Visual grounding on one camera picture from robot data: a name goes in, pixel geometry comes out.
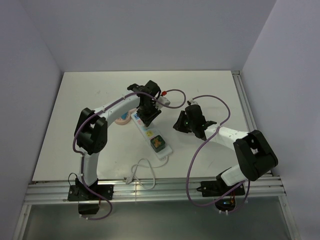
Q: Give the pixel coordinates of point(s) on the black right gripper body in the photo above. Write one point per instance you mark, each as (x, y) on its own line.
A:
(184, 125)

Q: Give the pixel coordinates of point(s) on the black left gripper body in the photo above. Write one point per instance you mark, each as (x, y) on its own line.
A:
(147, 113)

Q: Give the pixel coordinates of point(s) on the dark green cube plug adapter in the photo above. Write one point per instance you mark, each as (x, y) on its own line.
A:
(157, 143)

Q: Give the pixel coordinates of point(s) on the blue triangular plug adapter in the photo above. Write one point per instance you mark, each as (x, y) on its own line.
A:
(124, 116)

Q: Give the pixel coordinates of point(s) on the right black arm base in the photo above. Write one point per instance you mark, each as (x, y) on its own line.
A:
(216, 188)

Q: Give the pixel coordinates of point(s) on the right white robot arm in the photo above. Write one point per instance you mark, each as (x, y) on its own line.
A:
(254, 155)

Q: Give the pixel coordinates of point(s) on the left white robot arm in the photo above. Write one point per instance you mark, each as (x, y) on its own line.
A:
(91, 132)

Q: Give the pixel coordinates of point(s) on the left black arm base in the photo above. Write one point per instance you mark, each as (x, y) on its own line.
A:
(89, 203)

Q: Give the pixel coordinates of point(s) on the white multicolour power strip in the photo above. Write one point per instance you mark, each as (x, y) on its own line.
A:
(149, 132)

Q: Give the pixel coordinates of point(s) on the pink round socket hub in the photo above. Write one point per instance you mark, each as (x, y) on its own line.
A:
(122, 122)

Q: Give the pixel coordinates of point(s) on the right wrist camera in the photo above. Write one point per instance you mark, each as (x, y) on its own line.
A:
(191, 102)

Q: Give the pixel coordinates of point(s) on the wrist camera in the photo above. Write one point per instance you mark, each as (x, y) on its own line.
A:
(163, 100)
(191, 102)

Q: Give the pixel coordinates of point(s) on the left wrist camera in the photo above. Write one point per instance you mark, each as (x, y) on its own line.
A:
(163, 100)

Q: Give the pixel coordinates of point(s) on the aluminium right rail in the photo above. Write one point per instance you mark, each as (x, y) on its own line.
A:
(246, 109)

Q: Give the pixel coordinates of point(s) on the aluminium front rail frame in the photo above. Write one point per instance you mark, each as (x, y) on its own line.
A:
(166, 189)

